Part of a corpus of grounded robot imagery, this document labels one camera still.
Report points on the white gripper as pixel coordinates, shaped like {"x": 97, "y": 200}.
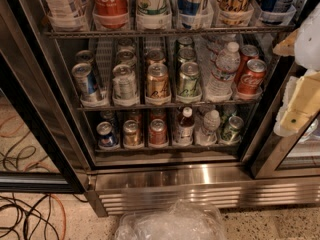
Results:
{"x": 308, "y": 47}

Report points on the blue can middle front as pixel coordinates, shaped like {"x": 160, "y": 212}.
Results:
{"x": 86, "y": 81}

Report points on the red coca-cola can rear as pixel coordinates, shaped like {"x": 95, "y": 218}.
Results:
{"x": 247, "y": 52}

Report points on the gold can bottom shelf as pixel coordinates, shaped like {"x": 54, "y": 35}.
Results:
{"x": 132, "y": 134}

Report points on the red coca-cola can front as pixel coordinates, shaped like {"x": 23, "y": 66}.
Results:
{"x": 252, "y": 77}

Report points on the green can middle front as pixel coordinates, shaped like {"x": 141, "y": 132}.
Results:
{"x": 188, "y": 83}

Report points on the clear plastic bag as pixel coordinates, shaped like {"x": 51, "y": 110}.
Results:
{"x": 181, "y": 221}

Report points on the steel fridge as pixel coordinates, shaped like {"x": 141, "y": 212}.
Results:
{"x": 57, "y": 147}

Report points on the white can middle front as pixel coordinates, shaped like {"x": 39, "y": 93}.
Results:
{"x": 125, "y": 92}

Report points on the clear water bottle bottom shelf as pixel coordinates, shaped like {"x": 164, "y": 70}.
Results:
{"x": 206, "y": 134}

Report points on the clear water bottle middle shelf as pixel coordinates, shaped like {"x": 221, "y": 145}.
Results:
{"x": 223, "y": 73}

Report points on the white label bottle top left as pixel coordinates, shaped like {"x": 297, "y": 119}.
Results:
{"x": 68, "y": 15}

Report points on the green can bottom shelf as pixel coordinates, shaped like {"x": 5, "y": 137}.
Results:
{"x": 230, "y": 133}

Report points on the red can bottom shelf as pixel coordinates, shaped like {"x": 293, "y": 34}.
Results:
{"x": 158, "y": 133}

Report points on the blue pepsi can bottom shelf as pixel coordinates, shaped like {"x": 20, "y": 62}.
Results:
{"x": 107, "y": 138}

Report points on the orange can middle front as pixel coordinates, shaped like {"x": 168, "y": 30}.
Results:
{"x": 157, "y": 85}

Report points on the large coca-cola bottle top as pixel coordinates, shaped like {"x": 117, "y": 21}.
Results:
{"x": 111, "y": 14}

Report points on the red coca-cola can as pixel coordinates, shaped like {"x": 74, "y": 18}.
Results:
{"x": 252, "y": 77}
{"x": 247, "y": 52}

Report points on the brown drink plastic bottle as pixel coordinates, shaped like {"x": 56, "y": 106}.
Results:
{"x": 184, "y": 127}

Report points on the clear water bottle shelf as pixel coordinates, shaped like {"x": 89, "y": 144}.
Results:
{"x": 223, "y": 73}
{"x": 206, "y": 134}

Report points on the green white bottle top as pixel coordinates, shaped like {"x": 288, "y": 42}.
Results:
{"x": 152, "y": 14}

